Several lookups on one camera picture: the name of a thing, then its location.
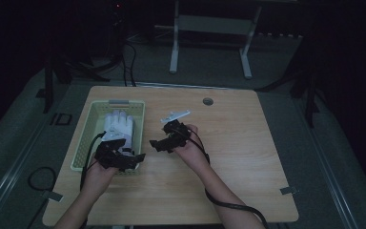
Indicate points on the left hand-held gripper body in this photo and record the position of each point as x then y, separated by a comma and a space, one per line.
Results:
114, 160

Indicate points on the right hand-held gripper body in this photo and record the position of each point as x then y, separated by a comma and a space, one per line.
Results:
183, 136

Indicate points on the lilac glove with white back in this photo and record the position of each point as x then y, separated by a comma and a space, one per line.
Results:
120, 122

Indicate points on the pale green plastic basket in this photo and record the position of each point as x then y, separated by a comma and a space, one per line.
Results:
89, 133

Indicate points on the person's right hand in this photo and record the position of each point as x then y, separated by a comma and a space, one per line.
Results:
193, 152

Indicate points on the person's left hand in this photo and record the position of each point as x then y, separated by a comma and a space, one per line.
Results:
97, 179

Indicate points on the metal bar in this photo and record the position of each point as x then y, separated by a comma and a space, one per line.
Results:
178, 85

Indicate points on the grey round table grommet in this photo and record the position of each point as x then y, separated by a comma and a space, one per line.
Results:
207, 101

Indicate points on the grey tape piece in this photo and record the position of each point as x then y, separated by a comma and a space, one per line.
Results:
54, 196
288, 190

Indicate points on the black stand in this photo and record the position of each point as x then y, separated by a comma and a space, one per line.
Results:
48, 82
311, 95

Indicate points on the dark device with red light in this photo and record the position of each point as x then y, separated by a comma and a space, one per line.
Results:
117, 12

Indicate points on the black rectangular floor bracket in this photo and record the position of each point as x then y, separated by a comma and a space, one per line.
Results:
62, 119

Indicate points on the white metal desk frame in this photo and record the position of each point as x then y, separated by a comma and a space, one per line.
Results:
214, 24

